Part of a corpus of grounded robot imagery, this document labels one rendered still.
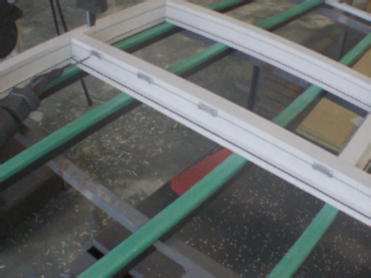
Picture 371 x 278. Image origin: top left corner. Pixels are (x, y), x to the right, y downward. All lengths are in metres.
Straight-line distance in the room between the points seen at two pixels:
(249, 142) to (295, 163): 0.12
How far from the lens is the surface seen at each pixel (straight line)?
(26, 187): 1.91
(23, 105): 1.07
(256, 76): 1.55
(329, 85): 1.31
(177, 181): 1.26
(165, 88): 1.09
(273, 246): 1.19
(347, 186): 0.92
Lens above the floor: 1.50
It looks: 37 degrees down
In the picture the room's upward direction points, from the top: 6 degrees clockwise
